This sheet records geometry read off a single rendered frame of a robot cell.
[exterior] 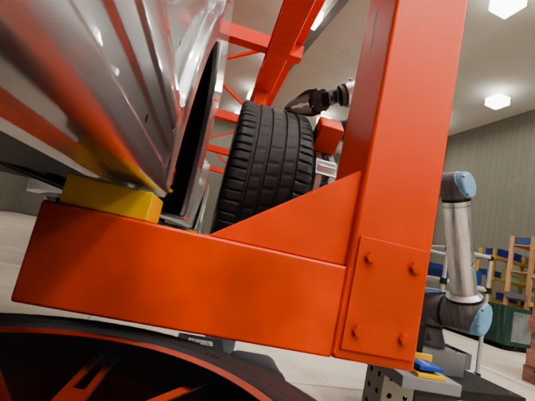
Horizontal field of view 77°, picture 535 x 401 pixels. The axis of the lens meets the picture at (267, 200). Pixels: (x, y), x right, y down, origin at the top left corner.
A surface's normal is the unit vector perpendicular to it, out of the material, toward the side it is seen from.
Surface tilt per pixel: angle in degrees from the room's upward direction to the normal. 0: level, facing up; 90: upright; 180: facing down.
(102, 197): 90
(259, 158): 79
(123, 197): 90
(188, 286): 90
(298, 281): 90
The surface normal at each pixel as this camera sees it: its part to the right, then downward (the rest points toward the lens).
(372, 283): 0.18, -0.11
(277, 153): 0.24, -0.37
